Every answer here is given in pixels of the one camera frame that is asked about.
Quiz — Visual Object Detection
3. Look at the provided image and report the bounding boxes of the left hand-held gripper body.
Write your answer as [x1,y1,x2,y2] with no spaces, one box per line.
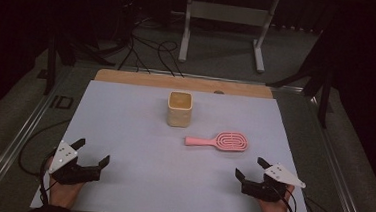
[47,139,104,188]

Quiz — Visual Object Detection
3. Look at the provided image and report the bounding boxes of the hand-held gripper cable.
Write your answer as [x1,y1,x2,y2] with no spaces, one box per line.
[267,183,301,212]
[36,149,61,207]

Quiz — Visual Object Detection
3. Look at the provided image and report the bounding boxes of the left hand-held gripper cable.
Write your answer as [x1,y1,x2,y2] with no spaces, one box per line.
[36,149,61,207]

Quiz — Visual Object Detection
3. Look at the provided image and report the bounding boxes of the wooden table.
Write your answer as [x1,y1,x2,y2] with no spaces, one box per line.
[93,67,275,100]

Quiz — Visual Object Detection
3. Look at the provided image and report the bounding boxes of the white metal stand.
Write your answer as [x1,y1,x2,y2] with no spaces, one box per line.
[177,0,281,75]

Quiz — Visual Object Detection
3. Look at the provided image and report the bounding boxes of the right hand-held gripper cable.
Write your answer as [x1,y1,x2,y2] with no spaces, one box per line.
[267,183,301,212]

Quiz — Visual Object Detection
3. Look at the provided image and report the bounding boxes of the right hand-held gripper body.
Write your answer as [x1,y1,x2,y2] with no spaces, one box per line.
[240,160,308,205]

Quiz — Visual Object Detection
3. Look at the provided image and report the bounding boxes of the person's left hand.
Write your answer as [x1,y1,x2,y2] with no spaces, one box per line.
[42,155,87,211]

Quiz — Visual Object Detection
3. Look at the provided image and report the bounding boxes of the pale lavender table mat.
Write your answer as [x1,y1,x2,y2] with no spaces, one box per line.
[29,77,321,212]

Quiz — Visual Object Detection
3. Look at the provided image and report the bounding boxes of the beige square cup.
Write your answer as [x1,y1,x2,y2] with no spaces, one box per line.
[165,90,195,129]

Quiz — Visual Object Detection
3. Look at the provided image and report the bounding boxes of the black stand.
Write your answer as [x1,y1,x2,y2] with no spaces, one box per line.
[42,30,119,101]
[263,23,338,129]

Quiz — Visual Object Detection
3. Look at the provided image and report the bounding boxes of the black floor cable bundle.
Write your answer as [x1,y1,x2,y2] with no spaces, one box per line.
[117,12,189,79]

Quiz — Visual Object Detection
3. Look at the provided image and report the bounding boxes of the metal floor rail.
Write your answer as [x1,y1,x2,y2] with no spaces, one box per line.
[0,62,74,212]
[262,85,376,212]

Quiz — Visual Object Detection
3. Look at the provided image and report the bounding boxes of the pink hairbrush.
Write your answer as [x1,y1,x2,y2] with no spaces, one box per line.
[183,128,249,153]

